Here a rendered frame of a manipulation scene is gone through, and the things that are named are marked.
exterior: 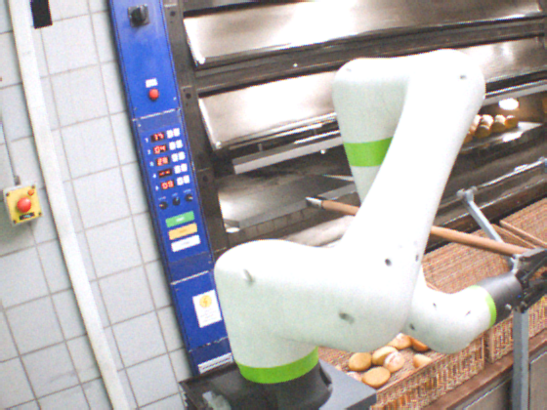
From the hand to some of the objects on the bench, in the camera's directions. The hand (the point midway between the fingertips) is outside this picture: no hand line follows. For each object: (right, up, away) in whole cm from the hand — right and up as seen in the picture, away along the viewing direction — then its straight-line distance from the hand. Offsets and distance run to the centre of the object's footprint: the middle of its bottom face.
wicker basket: (+26, -32, +104) cm, 112 cm away
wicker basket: (-25, -48, +78) cm, 95 cm away
